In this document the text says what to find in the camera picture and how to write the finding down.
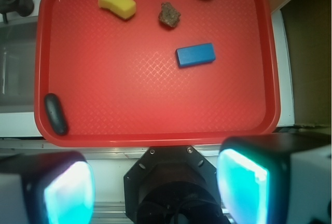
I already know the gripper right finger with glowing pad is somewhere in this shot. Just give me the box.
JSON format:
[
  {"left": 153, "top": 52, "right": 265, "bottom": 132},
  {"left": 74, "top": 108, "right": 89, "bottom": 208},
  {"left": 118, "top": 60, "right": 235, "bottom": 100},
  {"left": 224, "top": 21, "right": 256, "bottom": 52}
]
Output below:
[{"left": 216, "top": 132, "right": 331, "bottom": 223}]

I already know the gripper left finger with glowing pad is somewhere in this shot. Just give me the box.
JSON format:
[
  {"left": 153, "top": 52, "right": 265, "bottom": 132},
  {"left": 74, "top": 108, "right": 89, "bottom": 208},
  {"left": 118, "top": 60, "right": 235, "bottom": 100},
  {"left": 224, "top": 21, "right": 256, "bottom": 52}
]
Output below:
[{"left": 1, "top": 151, "right": 95, "bottom": 223}]

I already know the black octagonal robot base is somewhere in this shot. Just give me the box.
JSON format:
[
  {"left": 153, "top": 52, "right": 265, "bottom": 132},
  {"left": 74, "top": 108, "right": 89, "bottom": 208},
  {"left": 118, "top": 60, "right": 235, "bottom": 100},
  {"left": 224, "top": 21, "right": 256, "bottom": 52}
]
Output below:
[{"left": 123, "top": 146, "right": 230, "bottom": 223}]

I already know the blue rectangular block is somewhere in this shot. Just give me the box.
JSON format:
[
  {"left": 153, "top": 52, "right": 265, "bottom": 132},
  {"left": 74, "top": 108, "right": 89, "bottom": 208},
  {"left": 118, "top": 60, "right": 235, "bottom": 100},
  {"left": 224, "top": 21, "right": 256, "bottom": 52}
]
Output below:
[{"left": 175, "top": 43, "right": 216, "bottom": 67}]

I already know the black smooth oval stone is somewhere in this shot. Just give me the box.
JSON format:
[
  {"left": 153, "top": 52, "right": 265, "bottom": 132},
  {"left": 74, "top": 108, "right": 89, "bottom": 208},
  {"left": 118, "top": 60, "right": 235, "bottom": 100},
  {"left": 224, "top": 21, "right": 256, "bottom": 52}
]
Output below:
[{"left": 44, "top": 93, "right": 68, "bottom": 136}]

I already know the red plastic tray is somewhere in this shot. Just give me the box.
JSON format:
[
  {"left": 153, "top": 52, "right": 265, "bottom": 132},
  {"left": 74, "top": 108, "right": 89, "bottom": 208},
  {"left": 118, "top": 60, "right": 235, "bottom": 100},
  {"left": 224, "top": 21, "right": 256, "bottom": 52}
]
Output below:
[{"left": 34, "top": 0, "right": 280, "bottom": 147}]

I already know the dark clamp knob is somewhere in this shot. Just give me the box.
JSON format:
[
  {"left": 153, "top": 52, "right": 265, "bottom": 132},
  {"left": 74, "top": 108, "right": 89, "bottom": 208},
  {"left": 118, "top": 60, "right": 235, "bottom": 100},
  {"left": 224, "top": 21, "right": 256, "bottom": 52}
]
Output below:
[{"left": 1, "top": 0, "right": 34, "bottom": 24}]

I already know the yellow sponge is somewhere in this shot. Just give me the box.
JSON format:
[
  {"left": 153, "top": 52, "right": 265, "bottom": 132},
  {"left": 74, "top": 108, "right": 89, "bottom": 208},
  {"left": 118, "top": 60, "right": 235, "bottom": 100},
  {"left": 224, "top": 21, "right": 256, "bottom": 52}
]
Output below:
[{"left": 98, "top": 0, "right": 136, "bottom": 20}]

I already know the brown rough rock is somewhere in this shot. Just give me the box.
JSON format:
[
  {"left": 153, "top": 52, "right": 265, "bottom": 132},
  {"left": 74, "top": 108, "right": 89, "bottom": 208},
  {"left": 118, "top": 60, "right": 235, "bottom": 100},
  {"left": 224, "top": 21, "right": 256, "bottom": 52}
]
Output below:
[{"left": 158, "top": 2, "right": 181, "bottom": 28}]

